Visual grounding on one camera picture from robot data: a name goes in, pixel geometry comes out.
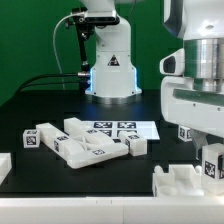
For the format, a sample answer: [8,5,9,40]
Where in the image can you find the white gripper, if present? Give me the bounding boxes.
[161,76,224,160]

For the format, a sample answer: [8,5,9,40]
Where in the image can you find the white chair seat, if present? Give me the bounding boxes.
[152,164,204,197]

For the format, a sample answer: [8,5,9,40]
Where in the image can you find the white chair back frame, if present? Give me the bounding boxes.
[36,118,128,169]

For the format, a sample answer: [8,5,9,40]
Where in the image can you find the white tagged cube nut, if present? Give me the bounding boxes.
[23,129,40,148]
[178,125,192,142]

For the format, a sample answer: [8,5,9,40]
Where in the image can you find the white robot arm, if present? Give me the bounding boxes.
[80,0,224,149]

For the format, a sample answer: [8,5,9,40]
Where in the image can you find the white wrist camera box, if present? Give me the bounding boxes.
[159,48,185,76]

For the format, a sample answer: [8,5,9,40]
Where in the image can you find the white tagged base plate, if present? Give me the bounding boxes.
[84,121,160,140]

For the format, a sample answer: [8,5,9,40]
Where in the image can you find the white front fence rail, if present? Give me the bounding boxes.
[0,197,224,224]

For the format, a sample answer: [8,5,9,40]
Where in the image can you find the white fence rail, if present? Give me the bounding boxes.
[0,153,12,184]
[0,197,224,224]

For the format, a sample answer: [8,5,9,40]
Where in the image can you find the white camera cable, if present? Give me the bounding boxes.
[52,13,76,90]

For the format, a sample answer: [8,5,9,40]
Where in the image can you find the black base cables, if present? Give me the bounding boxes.
[15,73,91,94]

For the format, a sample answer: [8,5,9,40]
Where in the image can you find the white left fence rail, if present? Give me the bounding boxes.
[0,153,12,184]

